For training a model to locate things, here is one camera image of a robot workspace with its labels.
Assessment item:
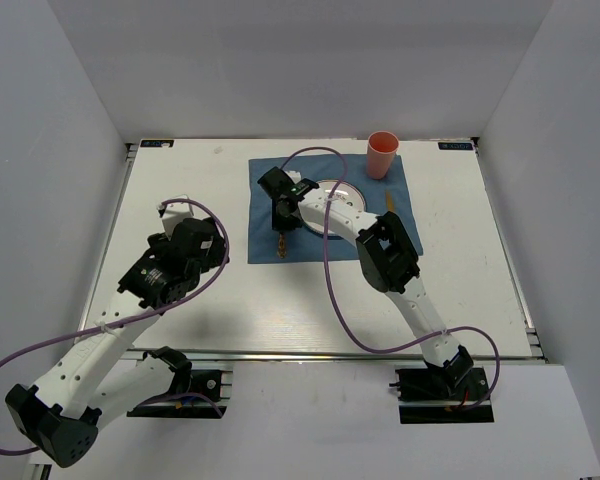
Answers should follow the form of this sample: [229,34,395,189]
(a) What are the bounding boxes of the gold fork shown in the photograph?
[277,232,287,259]

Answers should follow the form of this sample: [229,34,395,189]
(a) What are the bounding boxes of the white plate with red characters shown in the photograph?
[303,179,366,235]

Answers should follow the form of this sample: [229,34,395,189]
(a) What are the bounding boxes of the blue cloth napkin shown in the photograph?
[248,153,423,264]

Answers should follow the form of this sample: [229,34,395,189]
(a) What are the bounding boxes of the gold knife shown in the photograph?
[385,190,396,213]

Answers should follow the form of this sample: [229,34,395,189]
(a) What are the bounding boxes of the pink plastic cup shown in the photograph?
[366,131,399,180]

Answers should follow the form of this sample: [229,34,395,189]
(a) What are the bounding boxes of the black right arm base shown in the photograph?
[389,368,495,425]

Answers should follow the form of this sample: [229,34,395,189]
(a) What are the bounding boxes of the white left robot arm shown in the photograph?
[5,196,229,468]

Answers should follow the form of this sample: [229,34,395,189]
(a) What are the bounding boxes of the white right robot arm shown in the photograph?
[258,167,473,399]

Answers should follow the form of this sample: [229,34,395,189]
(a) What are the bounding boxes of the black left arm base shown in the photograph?
[126,361,233,420]

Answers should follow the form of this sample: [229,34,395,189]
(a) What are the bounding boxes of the left table corner label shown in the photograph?
[139,139,174,148]

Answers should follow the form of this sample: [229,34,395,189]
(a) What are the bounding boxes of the table corner label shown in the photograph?
[139,139,174,148]
[438,142,474,151]

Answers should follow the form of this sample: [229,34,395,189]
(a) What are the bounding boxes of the right table corner label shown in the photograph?
[438,142,474,151]

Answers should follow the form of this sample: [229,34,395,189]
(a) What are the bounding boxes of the aluminium table edge rail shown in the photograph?
[121,350,548,364]

